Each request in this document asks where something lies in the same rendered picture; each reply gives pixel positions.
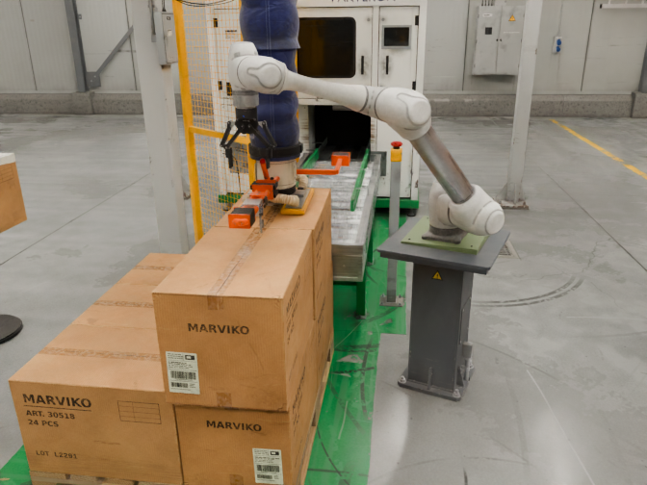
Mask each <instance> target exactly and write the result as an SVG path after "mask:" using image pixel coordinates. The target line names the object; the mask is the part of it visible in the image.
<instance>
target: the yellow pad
mask: <svg viewBox="0 0 647 485"><path fill-rule="evenodd" d="M313 193H314V189H306V194H305V196H304V197H299V196H298V198H299V205H298V206H297V207H291V206H290V205H288V204H287V205H286V204H284V206H283V207H282V209H281V214H282V215H304V214H305V211H306V209H307V207H308V205H309V202H310V200H311V198H312V195H313Z"/></svg>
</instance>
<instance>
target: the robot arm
mask: <svg viewBox="0 0 647 485"><path fill-rule="evenodd" d="M228 76H229V82H230V84H231V88H232V99H233V106H234V107H237V108H235V113H236V121H232V120H229V121H227V128H226V130H225V133H224V135H223V137H222V140H221V142H220V147H223V148H224V149H225V157H226V158H228V163H229V168H231V167H233V156H232V147H230V146H231V144H232V143H233V142H234V140H235V139H236V138H237V137H238V136H239V135H240V134H241V133H242V134H250V135H251V134H254V135H255V136H256V137H257V138H258V139H259V140H260V141H261V142H262V143H263V144H264V145H265V146H266V147H267V149H266V169H269V168H270V159H271V158H272V149H273V148H276V147H277V144H276V142H275V140H274V138H273V136H272V134H271V132H270V130H269V128H268V124H267V121H266V120H264V121H261V122H259V121H258V118H257V107H255V106H258V105H259V97H258V92H260V93H265V94H279V93H280V92H281V91H283V90H292V91H298V92H302V93H306V94H310V95H313V96H316V97H320V98H323V99H326V100H330V101H333V102H336V103H338V104H341V105H343V106H345V107H347V108H349V109H352V110H354V111H356V112H359V113H361V114H363V115H369V116H370V117H373V118H375V119H378V120H380V121H383V122H386V123H387V124H388V126H390V127H391V128H392V129H393V130H394V131H396V132H397V133H398V134H399V135H400V136H401V137H402V138H403V139H405V140H409V141H410V143H411V144H412V145H413V147H414V148H415V150H416V151H417V152H418V154H419V155H420V157H421V158H422V160H423V161H424V162H425V164H426V165H427V167H428V168H429V170H430V171H431V173H432V174H433V175H434V177H435V178H436V181H435V182H434V183H433V185H432V187H431V190H430V193H429V202H428V214H429V229H428V230H427V232H426V233H424V234H423V235H422V239H423V240H433V241H439V242H446V243H455V244H460V243H461V241H462V239H463V238H464V237H465V236H466V235H467V234H468V233H471V234H474V235H477V236H491V235H493V234H495V233H497V232H498V231H499V230H500V229H501V228H502V227H503V225H504V222H505V214H504V211H503V209H502V208H501V206H500V205H499V204H498V203H497V202H495V201H494V200H493V199H492V198H491V197H490V196H489V195H488V194H487V193H486V192H485V191H484V190H483V189H482V188H481V187H480V186H478V185H474V184H470V182H469V181H468V179H467V178H466V176H465V175H464V173H463V172H462V170H461V169H460V167H459V166H458V164H457V162H456V161H455V159H454V158H453V156H452V154H451V153H450V151H449V150H448V148H447V147H446V145H445V144H444V143H443V142H442V140H441V139H440V137H439V136H438V134H437V133H436V131H435V130H434V128H433V127H432V125H431V117H430V116H431V107H430V104H429V102H428V100H427V99H426V98H425V97H424V96H423V95H422V94H421V93H419V92H417V91H416V90H413V89H406V88H388V87H371V86H362V85H341V84H334V83H329V82H326V81H322V80H318V79H314V78H310V77H306V76H302V75H299V74H296V73H294V72H292V71H290V70H288V69H287V67H286V65H285V64H284V63H282V62H280V61H278V60H276V59H274V58H271V57H264V56H258V53H257V50H256V48H255V46H254V44H253V43H252V42H248V41H238V42H235V43H233V44H231V45H230V48H229V53H228ZM234 125H235V126H236V127H237V128H238V130H237V131H236V133H235V134H234V136H233V137H232V138H231V139H230V141H229V142H228V143H227V144H225V143H226V141H227V138H228V136H229V133H230V131H231V128H232V127H233V126H234ZM259 125H260V126H261V127H262V128H263V130H264V132H265V134H266V136H267V137H268V139H269V141H270V142H268V141H267V140H266V139H265V138H264V137H263V135H262V134H261V133H260V131H259V130H258V129H257V127H258V126H259ZM270 143H271V144H270Z"/></svg>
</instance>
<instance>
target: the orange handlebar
mask: <svg viewBox="0 0 647 485"><path fill-rule="evenodd" d="M342 162H343V160H342V159H338V161H337V164H336V167H335V168H334V169H297V174H311V175H336V174H339V172H340V169H341V166H342ZM270 193H271V192H270V191H269V190H266V191H259V190H256V191H253V192H252V193H251V194H250V195H249V196H250V198H249V199H263V198H264V197H265V196H269V195H270ZM257 196H261V197H260V198H257ZM232 222H233V223H234V224H235V225H239V226H244V225H248V224H249V220H248V219H246V218H244V219H237V218H234V219H233V220H232Z"/></svg>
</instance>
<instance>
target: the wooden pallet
mask: <svg viewBox="0 0 647 485"><path fill-rule="evenodd" d="M333 335H334V328H333V330H332V334H331V338H330V342H329V347H328V351H327V354H326V358H325V362H324V366H323V374H322V378H321V382H320V386H319V390H318V392H317V398H316V402H315V406H314V410H313V414H312V418H311V422H310V426H309V430H308V434H307V438H306V442H305V447H304V451H303V454H302V458H301V462H300V466H299V470H298V478H297V482H296V485H304V481H305V477H306V473H307V469H308V464H309V460H310V455H311V451H312V446H313V443H314V438H315V434H316V429H317V425H318V420H319V416H320V412H321V408H322V403H323V399H324V391H325V386H326V382H327V377H328V374H329V369H330V365H331V360H332V356H333V351H334V336H333ZM29 473H30V475H31V480H32V484H33V485H176V484H166V483H156V482H146V481H136V480H126V479H115V478H106V477H96V476H85V475H76V474H65V473H55V472H36V471H29Z"/></svg>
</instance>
